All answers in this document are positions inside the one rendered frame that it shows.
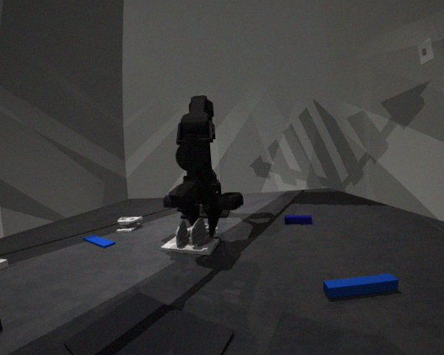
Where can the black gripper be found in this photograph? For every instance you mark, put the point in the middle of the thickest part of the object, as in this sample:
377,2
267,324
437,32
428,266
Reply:
226,201

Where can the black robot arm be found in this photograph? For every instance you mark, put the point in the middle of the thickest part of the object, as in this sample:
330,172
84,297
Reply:
195,133

